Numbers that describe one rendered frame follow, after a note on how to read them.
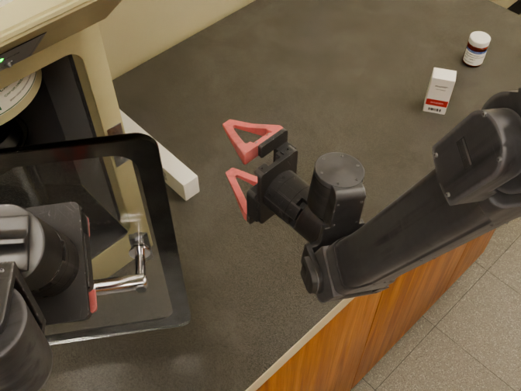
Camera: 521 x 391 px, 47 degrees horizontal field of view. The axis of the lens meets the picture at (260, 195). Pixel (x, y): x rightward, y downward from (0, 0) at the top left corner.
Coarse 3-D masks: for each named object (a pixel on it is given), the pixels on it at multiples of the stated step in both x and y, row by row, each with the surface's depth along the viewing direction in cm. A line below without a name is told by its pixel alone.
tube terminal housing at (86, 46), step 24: (96, 24) 69; (48, 48) 66; (72, 48) 68; (96, 48) 71; (0, 72) 63; (24, 72) 66; (96, 72) 73; (96, 96) 75; (96, 120) 81; (120, 120) 81
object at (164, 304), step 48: (48, 144) 57; (96, 144) 57; (144, 144) 58; (0, 192) 60; (48, 192) 61; (96, 192) 63; (144, 192) 64; (96, 240) 69; (144, 240) 71; (48, 336) 85; (96, 336) 87
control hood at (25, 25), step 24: (24, 0) 51; (48, 0) 51; (72, 0) 51; (96, 0) 53; (120, 0) 60; (0, 24) 49; (24, 24) 49; (48, 24) 51; (72, 24) 58; (0, 48) 50
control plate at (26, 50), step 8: (32, 40) 53; (40, 40) 56; (16, 48) 53; (24, 48) 55; (32, 48) 57; (0, 56) 52; (8, 56) 54; (16, 56) 57; (24, 56) 59; (0, 64) 56
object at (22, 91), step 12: (36, 72) 73; (12, 84) 69; (24, 84) 70; (36, 84) 72; (0, 96) 68; (12, 96) 69; (24, 96) 70; (0, 108) 68; (12, 108) 69; (24, 108) 70; (0, 120) 69
